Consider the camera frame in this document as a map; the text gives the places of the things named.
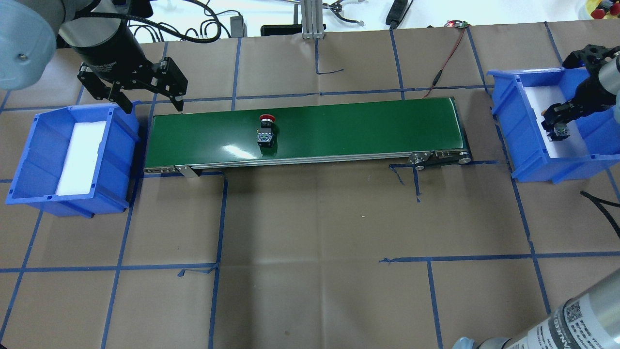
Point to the white foam pad left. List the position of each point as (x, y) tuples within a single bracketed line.
[(81, 159)]

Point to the green conveyor belt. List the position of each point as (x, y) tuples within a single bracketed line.
[(427, 132)]

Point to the white foam pad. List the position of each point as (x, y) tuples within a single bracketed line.
[(81, 159), (540, 98)]

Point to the white foam pad right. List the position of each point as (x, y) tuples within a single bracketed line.
[(540, 98)]

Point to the aluminium profile post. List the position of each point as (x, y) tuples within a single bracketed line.
[(312, 19)]

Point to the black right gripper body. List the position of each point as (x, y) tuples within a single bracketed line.
[(582, 102)]

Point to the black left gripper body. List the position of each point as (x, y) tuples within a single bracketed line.
[(110, 50)]

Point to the blue storage bin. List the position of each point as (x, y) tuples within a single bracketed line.
[(40, 166), (531, 163)]

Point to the red mushroom push button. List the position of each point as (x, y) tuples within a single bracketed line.
[(266, 133)]

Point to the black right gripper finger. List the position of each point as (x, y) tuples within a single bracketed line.
[(558, 134), (557, 114)]

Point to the yellow mushroom push button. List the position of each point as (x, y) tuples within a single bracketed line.
[(561, 125)]

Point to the blue left storage bin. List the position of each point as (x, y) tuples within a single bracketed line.
[(40, 166)]

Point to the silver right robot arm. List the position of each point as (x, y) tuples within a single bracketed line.
[(587, 321)]

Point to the blue right storage bin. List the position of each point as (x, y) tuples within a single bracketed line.
[(531, 163)]

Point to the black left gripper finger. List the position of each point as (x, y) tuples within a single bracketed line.
[(114, 93), (171, 82)]

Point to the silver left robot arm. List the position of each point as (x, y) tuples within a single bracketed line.
[(29, 32)]

